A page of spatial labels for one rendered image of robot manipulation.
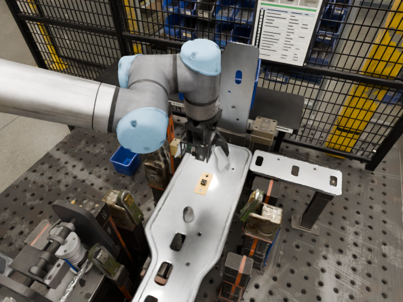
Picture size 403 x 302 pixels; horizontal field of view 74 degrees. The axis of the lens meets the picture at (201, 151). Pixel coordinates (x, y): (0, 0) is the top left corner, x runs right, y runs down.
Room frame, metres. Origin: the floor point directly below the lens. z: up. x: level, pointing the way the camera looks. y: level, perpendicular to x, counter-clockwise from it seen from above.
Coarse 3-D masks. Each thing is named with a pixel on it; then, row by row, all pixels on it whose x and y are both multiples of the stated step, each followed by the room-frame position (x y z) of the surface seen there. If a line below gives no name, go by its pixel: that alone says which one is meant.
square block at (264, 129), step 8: (256, 120) 0.73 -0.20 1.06; (264, 120) 0.73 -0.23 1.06; (272, 120) 0.73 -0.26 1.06; (256, 128) 0.69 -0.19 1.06; (264, 128) 0.69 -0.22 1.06; (272, 128) 0.69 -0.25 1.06; (256, 136) 0.68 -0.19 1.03; (264, 136) 0.67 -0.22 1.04; (272, 136) 0.66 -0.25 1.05; (256, 144) 0.68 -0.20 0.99; (264, 144) 0.67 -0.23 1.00; (256, 160) 0.67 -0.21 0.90; (248, 176) 0.68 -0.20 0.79; (248, 184) 0.68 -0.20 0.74
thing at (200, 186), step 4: (204, 172) 0.54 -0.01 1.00; (200, 176) 0.52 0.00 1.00; (204, 176) 0.52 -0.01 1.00; (212, 176) 0.52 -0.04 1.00; (200, 180) 0.50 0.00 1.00; (208, 180) 0.50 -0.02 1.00; (200, 184) 0.49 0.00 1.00; (204, 184) 0.48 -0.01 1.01; (208, 184) 0.49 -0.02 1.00; (196, 188) 0.47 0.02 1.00; (200, 188) 0.47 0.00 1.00; (204, 188) 0.47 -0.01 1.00; (196, 192) 0.46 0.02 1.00; (200, 192) 0.46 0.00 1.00; (204, 192) 0.46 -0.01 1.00
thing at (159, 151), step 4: (160, 148) 0.55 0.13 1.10; (164, 148) 0.56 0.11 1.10; (152, 152) 0.53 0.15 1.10; (156, 152) 0.53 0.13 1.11; (160, 152) 0.55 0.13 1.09; (164, 152) 0.55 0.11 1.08; (156, 156) 0.53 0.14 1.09; (160, 156) 0.53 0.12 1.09; (164, 156) 0.55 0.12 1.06; (160, 160) 0.53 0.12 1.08; (164, 160) 0.55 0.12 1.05
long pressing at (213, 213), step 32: (192, 160) 0.59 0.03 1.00; (192, 192) 0.46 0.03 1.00; (224, 192) 0.46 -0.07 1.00; (160, 224) 0.35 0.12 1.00; (192, 224) 0.35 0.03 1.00; (224, 224) 0.35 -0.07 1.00; (160, 256) 0.26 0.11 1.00; (192, 256) 0.26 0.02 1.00; (160, 288) 0.19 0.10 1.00; (192, 288) 0.19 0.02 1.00
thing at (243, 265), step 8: (232, 256) 0.27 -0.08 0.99; (240, 256) 0.27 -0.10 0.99; (232, 264) 0.25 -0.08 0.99; (240, 264) 0.25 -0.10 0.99; (248, 264) 0.25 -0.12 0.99; (224, 272) 0.24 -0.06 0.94; (232, 272) 0.24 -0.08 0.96; (240, 272) 0.23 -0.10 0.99; (248, 272) 0.23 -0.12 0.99; (224, 280) 0.24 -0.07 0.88; (232, 280) 0.23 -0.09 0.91; (240, 280) 0.23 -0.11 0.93; (248, 280) 0.23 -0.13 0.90; (224, 288) 0.24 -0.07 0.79; (232, 288) 0.24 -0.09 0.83; (240, 288) 0.23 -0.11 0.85; (216, 296) 0.24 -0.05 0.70; (224, 296) 0.24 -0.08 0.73; (232, 296) 0.23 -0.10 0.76; (240, 296) 0.24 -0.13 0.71
